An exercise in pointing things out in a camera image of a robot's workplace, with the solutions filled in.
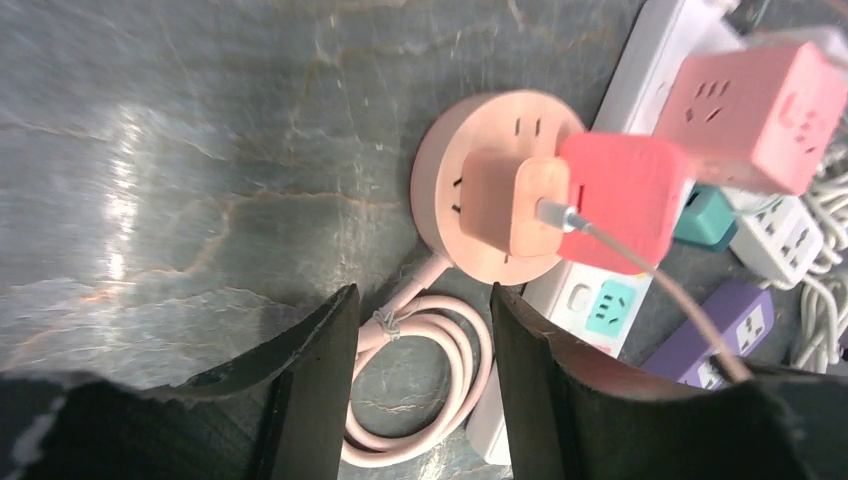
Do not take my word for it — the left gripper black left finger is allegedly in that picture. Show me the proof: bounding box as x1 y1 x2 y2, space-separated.
1 285 360 479

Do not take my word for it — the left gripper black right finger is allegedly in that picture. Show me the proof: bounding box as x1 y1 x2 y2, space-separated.
490 285 847 479

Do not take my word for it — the white multicolour power strip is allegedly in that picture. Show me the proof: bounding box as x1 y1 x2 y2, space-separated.
466 1 738 466

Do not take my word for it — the salmon usb charger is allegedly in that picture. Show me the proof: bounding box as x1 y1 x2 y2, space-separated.
459 150 570 258

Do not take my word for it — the coral plug adapter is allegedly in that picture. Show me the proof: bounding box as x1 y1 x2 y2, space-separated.
557 132 691 265

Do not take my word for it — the round pink socket hub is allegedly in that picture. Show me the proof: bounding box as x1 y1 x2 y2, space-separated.
410 90 585 285

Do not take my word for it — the pink cube socket adapter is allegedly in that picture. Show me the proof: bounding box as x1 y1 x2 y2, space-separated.
653 42 847 196

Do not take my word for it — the purple power strip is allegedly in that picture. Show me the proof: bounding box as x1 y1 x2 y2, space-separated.
641 280 775 390

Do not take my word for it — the teal usb charger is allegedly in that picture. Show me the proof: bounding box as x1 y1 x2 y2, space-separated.
673 184 738 252

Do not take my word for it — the white usb power strip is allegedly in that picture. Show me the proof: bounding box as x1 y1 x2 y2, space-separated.
719 187 824 289

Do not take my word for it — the pink coiled hub cable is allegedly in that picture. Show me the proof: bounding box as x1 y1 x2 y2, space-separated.
340 252 496 469

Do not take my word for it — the thin pink usb cable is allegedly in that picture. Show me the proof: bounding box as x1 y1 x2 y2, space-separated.
535 197 757 386

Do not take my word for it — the white power strip cable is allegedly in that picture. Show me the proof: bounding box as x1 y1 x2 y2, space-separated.
788 139 848 376

